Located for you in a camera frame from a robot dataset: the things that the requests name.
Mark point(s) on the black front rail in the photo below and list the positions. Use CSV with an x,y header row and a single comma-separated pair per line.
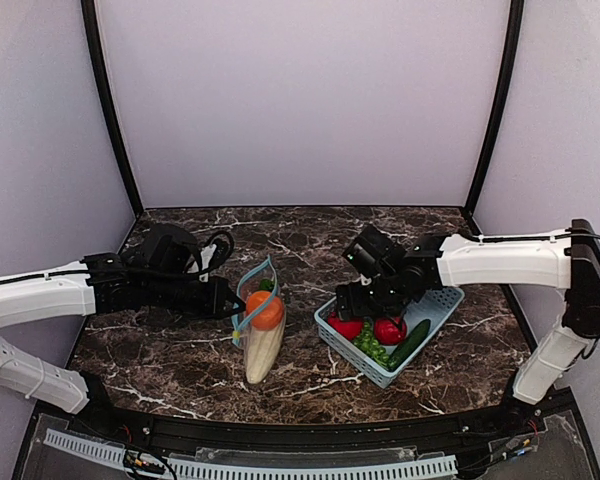
x,y
471,430

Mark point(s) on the white radish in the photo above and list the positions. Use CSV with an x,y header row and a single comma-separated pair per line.
x,y
261,351

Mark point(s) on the green leafy vegetable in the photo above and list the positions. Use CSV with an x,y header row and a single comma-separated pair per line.
x,y
267,285

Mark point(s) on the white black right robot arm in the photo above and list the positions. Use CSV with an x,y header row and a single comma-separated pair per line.
x,y
391,277

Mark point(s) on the green grapes bunch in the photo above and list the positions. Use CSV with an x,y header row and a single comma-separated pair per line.
x,y
370,346

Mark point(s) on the dark red round fruit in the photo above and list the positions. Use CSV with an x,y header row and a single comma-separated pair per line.
x,y
390,331

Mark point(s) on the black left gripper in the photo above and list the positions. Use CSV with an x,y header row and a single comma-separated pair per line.
x,y
218,296

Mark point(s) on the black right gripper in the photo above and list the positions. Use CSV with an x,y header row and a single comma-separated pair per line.
x,y
353,302

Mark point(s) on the red tomato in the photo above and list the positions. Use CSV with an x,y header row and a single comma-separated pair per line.
x,y
348,329

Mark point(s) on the green cucumber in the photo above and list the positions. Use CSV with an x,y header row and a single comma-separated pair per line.
x,y
409,345

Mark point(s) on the clear zip top bag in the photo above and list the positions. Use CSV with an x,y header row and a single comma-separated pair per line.
x,y
247,285

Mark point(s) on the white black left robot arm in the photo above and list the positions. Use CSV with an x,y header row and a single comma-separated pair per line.
x,y
169,269

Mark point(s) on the orange fruit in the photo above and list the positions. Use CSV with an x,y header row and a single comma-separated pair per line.
x,y
271,316

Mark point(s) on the white slotted cable duct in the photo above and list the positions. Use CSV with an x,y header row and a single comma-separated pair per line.
x,y
210,463

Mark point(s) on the light blue plastic basket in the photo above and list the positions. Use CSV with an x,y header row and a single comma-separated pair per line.
x,y
436,305

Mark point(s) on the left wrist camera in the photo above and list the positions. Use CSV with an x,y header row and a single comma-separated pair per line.
x,y
213,253

